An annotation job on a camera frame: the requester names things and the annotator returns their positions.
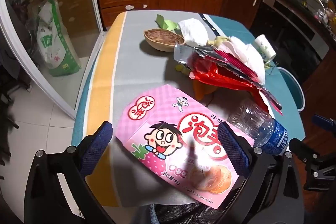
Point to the blue trash bin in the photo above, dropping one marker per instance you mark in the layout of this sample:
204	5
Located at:
291	87

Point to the white paper tissue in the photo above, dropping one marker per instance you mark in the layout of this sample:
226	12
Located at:
193	29
246	56

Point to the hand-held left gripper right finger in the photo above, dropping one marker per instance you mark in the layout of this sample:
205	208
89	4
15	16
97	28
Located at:
233	148

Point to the silver foil wrapper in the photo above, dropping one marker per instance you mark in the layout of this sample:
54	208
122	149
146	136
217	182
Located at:
183	54

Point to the green folded paper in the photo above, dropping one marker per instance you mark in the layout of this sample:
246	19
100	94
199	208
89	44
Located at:
168	24

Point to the white green rice bag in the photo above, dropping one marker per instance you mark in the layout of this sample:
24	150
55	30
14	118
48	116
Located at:
57	50

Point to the red foil snack packet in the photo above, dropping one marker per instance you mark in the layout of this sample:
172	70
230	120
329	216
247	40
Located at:
233	64

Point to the red plastic bag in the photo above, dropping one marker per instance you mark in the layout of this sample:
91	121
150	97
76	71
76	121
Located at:
218	75

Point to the white paper cup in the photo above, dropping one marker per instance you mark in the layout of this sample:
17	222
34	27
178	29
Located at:
263	47

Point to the black mesh chair seat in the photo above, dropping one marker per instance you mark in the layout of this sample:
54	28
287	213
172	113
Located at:
183	213

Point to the pink snack box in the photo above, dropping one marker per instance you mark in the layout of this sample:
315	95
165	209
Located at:
162	113

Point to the clear plastic water bottle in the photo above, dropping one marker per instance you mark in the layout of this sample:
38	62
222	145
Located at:
252	116

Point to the brown coconut shell bowl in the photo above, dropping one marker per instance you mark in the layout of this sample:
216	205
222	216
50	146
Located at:
160	39

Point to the black built-in dishwasher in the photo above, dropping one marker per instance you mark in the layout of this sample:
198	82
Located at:
288	29

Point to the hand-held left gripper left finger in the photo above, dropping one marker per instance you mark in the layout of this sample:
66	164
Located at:
95	145

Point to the pale melon rind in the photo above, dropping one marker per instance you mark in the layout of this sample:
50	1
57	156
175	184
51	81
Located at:
216	41

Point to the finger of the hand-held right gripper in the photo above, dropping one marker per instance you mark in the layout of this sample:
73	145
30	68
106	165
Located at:
302	146
324	122

